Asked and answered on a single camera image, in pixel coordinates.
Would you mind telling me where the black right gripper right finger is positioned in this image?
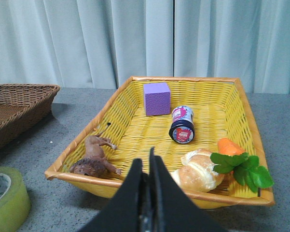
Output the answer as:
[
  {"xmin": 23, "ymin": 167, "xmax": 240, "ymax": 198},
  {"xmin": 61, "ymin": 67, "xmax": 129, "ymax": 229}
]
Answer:
[{"xmin": 149, "ymin": 147, "xmax": 227, "ymax": 232}]

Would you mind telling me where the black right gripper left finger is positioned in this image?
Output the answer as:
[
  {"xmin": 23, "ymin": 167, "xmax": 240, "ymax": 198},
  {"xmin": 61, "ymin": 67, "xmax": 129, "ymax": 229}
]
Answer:
[{"xmin": 79, "ymin": 159, "xmax": 152, "ymax": 232}]

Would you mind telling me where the yellow-green tape roll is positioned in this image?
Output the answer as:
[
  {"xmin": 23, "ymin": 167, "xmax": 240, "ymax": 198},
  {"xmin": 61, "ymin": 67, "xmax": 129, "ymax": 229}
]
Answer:
[{"xmin": 0, "ymin": 167, "xmax": 31, "ymax": 232}]

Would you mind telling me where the bread roll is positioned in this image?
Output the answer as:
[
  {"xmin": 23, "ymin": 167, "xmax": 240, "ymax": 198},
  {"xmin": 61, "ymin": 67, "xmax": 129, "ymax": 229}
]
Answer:
[{"xmin": 170, "ymin": 148, "xmax": 224, "ymax": 192}]

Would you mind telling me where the brown toy lion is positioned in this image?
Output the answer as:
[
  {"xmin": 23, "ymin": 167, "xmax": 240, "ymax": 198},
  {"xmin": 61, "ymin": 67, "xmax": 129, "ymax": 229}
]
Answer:
[{"xmin": 69, "ymin": 122, "xmax": 122, "ymax": 177}]

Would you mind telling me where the small labelled jar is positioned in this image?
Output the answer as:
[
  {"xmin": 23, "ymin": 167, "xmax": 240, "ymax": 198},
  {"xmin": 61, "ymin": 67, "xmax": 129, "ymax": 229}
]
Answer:
[{"xmin": 169, "ymin": 105, "xmax": 195, "ymax": 144}]

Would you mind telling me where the toy carrot with green leaves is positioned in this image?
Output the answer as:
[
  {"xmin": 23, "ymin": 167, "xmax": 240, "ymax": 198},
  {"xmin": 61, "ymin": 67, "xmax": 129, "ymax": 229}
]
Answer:
[{"xmin": 210, "ymin": 138, "xmax": 274, "ymax": 192}]

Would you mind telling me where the yellow wicker basket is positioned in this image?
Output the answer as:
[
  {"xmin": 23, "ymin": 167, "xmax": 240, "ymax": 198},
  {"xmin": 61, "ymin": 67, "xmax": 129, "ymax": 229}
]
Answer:
[{"xmin": 45, "ymin": 76, "xmax": 267, "ymax": 198}]

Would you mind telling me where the purple foam cube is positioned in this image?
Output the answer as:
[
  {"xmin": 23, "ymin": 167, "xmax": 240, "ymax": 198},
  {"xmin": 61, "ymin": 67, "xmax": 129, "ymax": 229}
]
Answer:
[{"xmin": 143, "ymin": 82, "xmax": 171, "ymax": 116}]

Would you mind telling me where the brown wicker basket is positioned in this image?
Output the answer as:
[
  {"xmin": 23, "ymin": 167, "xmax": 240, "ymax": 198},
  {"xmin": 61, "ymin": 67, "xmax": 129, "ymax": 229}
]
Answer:
[{"xmin": 0, "ymin": 84, "xmax": 60, "ymax": 149}]

